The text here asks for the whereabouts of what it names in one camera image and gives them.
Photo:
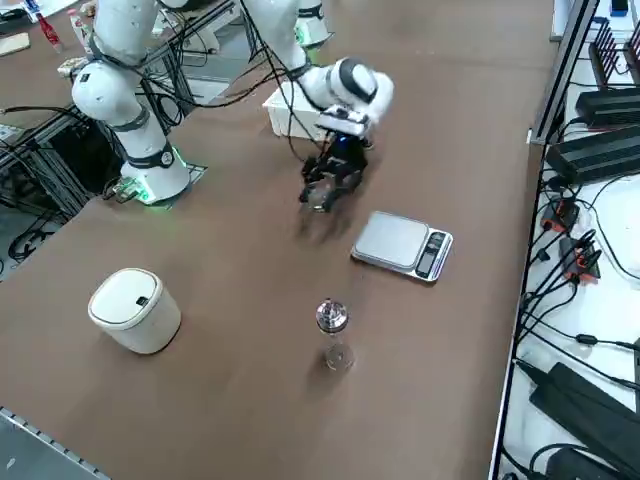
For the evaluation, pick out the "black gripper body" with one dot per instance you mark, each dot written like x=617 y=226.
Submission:
x=347 y=152

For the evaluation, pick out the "small clear glass measuring cup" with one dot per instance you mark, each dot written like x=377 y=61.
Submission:
x=318 y=197

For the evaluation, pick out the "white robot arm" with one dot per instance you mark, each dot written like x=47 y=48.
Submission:
x=120 y=100
x=312 y=27

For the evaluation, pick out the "white open plastic box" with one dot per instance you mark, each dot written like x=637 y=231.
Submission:
x=280 y=112

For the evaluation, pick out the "white digital kitchen scale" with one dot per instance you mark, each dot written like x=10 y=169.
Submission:
x=395 y=240

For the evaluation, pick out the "glass bottle with metal pump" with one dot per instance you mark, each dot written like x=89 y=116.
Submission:
x=331 y=317

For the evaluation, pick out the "small clear drinking glass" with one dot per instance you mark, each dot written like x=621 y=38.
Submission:
x=339 y=356

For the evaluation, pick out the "orange and black plug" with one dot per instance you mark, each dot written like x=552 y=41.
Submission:
x=562 y=216
x=582 y=260

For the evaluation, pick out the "white lidded trash bin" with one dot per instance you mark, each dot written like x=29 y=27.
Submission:
x=135 y=312

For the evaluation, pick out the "black power adapter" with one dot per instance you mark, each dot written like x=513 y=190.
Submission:
x=607 y=107
x=585 y=405
x=592 y=152
x=580 y=465

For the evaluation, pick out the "small snack packet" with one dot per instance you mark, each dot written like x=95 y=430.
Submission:
x=70 y=66

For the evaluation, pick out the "white bottle with red cap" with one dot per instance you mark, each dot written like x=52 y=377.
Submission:
x=81 y=27

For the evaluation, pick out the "dark slotted rack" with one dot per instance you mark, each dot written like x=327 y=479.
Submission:
x=607 y=55

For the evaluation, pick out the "red drink bottle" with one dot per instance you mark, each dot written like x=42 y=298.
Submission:
x=50 y=32

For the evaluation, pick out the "wooden board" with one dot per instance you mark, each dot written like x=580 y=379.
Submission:
x=12 y=44

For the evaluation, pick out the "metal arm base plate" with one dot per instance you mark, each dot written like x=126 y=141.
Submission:
x=197 y=172

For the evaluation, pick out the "aluminium frame post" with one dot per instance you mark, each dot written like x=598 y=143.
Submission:
x=565 y=75

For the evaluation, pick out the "aluminium table frame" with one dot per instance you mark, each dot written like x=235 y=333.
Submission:
x=35 y=160

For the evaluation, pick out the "grey aluminium rail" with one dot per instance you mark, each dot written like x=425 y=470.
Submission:
x=45 y=442

